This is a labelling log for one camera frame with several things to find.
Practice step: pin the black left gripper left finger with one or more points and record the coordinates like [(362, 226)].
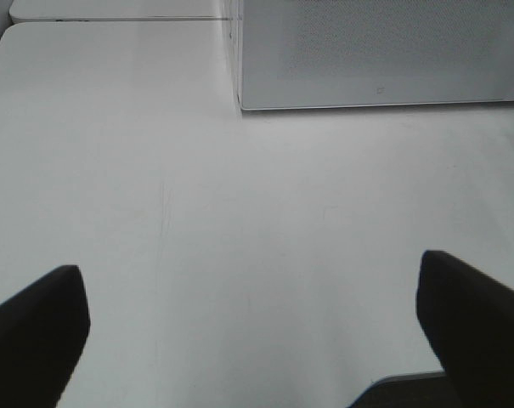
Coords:
[(43, 331)]

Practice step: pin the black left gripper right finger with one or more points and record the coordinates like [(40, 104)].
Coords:
[(468, 319)]

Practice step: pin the white microwave door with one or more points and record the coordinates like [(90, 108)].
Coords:
[(320, 54)]

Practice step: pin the white microwave oven body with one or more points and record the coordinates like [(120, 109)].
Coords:
[(232, 11)]

